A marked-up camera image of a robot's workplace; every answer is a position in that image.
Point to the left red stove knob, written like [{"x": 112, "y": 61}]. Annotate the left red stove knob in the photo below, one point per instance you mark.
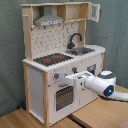
[{"x": 56, "y": 75}]

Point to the red stove knob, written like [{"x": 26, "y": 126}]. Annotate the red stove knob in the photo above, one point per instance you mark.
[
  {"x": 74, "y": 69},
  {"x": 56, "y": 75}
]

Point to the grey dishwasher door panel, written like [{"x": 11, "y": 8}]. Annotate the grey dishwasher door panel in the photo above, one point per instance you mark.
[{"x": 92, "y": 69}]

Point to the grey toy sink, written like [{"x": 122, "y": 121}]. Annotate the grey toy sink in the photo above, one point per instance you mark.
[{"x": 79, "y": 51}]

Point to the grey range hood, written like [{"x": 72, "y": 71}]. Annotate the grey range hood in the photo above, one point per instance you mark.
[{"x": 48, "y": 18}]

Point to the white oven door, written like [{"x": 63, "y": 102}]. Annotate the white oven door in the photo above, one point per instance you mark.
[{"x": 61, "y": 101}]

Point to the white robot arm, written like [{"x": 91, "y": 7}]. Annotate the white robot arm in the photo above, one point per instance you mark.
[{"x": 103, "y": 84}]

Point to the white microwave door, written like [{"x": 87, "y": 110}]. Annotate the white microwave door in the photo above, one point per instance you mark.
[{"x": 94, "y": 12}]

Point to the black stovetop red burners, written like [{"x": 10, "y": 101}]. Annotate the black stovetop red burners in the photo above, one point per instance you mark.
[{"x": 52, "y": 59}]

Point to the right red stove knob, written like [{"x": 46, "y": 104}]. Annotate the right red stove knob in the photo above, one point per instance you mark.
[{"x": 74, "y": 69}]

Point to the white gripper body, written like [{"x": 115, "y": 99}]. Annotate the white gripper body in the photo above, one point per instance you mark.
[{"x": 76, "y": 80}]

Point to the wooden toy kitchen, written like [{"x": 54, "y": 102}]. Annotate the wooden toy kitchen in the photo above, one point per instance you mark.
[{"x": 45, "y": 40}]

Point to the black toy faucet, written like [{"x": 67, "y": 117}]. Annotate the black toy faucet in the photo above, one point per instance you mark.
[{"x": 71, "y": 43}]

